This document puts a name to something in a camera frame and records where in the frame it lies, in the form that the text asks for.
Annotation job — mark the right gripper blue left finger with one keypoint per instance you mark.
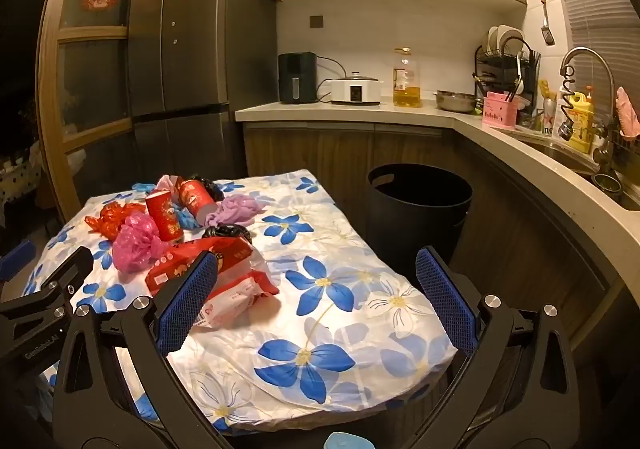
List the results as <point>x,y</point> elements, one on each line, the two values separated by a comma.
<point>180,300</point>

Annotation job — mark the beer can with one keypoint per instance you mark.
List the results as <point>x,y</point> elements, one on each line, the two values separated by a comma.
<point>548,115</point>

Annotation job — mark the wooden glass door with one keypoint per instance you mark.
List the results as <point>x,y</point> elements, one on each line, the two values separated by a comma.
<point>83,108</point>

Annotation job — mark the wall socket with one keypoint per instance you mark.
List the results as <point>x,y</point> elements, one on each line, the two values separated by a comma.
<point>316,22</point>

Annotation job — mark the cooking oil bottle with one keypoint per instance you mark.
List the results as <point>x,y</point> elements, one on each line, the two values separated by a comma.
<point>406,79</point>

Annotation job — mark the pink utensil holder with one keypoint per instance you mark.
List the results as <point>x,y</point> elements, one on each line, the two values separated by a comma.
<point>499,111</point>

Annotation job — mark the polka dot table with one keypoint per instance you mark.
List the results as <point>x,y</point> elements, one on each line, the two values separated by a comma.
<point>19,179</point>

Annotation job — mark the blue floral tablecloth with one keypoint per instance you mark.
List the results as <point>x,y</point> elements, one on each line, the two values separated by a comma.
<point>344,336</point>

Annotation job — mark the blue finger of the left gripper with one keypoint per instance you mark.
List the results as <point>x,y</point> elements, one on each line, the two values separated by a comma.
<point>13,262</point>
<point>68,278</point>

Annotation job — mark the white rice cooker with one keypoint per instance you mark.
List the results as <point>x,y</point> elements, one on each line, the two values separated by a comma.
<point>355,90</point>

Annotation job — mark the black air fryer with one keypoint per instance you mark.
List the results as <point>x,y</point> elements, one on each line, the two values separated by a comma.
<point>297,78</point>

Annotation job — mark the window blinds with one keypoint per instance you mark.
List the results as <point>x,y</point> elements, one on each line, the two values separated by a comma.
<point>611,28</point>

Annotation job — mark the yellow detergent bottle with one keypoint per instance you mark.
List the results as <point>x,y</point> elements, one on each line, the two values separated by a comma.
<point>582,115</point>

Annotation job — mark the steel bowl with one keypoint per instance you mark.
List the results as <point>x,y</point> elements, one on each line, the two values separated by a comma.
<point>455,102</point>

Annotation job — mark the dark grey refrigerator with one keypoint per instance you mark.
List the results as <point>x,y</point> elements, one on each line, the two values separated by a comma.
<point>193,65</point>

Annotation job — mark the orange red plastic bag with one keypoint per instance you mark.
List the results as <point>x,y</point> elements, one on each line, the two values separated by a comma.
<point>111,218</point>

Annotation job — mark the hanging slotted spatula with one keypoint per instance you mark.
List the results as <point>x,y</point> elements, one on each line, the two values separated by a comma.
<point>546,32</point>

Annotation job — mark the red white wrapper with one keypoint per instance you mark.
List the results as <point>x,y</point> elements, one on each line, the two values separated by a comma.
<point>229,301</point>

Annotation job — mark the pink plastic bag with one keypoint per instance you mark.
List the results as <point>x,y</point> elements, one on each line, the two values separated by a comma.
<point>138,245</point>

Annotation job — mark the wooden lower cabinets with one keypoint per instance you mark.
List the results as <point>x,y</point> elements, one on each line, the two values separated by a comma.
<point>515,242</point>

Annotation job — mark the black dish rack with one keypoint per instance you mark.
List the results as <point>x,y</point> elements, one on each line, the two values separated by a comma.
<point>512,66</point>

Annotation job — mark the steel sink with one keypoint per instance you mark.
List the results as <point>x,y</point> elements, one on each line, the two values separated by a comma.
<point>581,164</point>

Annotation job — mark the black trash bin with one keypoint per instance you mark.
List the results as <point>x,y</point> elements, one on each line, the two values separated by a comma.
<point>411,206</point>

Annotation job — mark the purple plastic bag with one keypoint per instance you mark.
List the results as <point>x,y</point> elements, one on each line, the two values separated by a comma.
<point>235,210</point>

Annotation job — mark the red paper cup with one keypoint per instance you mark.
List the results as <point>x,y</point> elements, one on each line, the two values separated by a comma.
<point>159,205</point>
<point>195,197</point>

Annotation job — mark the blue plastic glove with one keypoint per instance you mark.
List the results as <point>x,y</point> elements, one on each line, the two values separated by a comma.
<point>185,218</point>

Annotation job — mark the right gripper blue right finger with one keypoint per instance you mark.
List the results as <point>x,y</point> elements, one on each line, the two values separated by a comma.
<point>454,312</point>

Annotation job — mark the pink cloth on rack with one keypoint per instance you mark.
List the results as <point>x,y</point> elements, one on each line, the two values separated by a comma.
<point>629,121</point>

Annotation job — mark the sink strainer cup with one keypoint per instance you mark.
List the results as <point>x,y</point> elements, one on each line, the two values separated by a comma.
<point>608,184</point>

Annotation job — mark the black bag at back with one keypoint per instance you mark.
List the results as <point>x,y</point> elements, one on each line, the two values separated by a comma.
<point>212,189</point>

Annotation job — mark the black plastic bag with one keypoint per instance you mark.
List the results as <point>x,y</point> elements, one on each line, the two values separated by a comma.
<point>228,231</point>

